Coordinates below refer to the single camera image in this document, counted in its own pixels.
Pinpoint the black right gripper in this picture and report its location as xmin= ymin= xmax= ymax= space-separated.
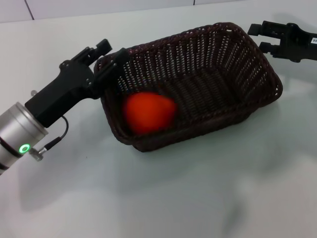
xmin=247 ymin=20 xmax=317 ymax=63

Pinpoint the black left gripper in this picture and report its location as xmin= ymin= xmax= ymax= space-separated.
xmin=24 ymin=38 xmax=130 ymax=128

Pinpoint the orange toy fruit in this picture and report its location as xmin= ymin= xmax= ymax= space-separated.
xmin=122 ymin=92 xmax=178 ymax=136

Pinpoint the dark brown woven basket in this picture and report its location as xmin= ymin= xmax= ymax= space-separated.
xmin=94 ymin=22 xmax=283 ymax=152

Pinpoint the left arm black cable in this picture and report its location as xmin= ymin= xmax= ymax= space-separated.
xmin=29 ymin=115 xmax=69 ymax=162

